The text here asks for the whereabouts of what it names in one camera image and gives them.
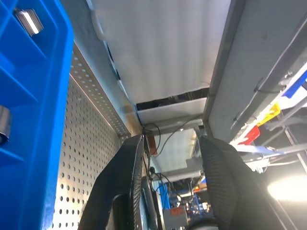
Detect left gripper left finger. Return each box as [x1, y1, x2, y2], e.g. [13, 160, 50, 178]
[78, 134, 146, 230]

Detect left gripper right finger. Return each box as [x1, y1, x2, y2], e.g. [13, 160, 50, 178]
[200, 135, 292, 230]

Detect red storage bin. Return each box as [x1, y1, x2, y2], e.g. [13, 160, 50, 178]
[237, 125, 261, 146]

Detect yellow storage bin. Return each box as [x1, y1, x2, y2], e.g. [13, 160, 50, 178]
[256, 103, 281, 127]

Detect blue storage bin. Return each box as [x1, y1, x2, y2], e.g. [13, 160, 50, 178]
[281, 70, 307, 99]

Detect blue compartment tray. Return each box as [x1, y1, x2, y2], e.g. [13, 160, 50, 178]
[0, 0, 75, 230]

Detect perforated metal tray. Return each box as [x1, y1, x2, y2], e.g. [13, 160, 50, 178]
[51, 43, 132, 230]

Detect white backdrop curtain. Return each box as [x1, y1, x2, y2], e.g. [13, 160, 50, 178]
[90, 0, 232, 104]

